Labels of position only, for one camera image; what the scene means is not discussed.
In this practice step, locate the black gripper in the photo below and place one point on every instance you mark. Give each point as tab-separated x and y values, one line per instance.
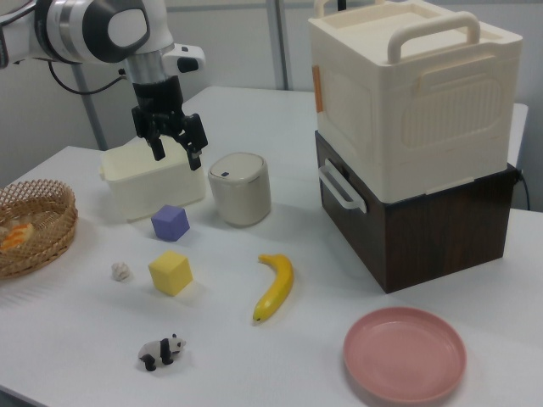
157	97

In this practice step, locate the beige trash can with lid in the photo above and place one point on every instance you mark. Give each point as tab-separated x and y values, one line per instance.
239	191

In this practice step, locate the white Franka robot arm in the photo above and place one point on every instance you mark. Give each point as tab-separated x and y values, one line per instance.
76	25

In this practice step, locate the white rectangular plastic bin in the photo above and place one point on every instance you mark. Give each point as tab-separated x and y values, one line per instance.
140	182

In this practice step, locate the purple foam cube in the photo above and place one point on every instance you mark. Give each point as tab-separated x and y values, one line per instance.
169	222

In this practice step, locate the yellow foam cube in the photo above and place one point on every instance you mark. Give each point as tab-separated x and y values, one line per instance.
169	273

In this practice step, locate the small white seashell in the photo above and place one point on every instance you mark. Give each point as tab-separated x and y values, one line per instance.
120	271

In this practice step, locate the orange tape strip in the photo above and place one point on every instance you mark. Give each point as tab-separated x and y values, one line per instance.
317	89

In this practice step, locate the woven wicker basket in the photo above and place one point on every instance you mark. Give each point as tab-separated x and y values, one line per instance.
42	250

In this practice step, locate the yellow toy banana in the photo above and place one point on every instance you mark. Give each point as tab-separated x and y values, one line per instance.
278	286

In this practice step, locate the orange toy bread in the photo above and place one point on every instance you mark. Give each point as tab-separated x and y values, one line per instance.
17	235

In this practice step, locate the small panda figurine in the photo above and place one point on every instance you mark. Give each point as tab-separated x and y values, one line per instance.
159	352

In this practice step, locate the black pole behind storage box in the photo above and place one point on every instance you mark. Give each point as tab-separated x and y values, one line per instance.
341	4

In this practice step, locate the dark wooden drawer box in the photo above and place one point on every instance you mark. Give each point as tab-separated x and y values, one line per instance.
445	237

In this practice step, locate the pink plastic plate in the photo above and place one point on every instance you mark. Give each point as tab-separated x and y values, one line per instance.
403	354

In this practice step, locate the grey slanted metal frame pole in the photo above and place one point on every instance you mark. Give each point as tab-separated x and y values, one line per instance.
95	118

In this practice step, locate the grey vertical wall post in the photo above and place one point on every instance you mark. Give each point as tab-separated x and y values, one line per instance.
285	42

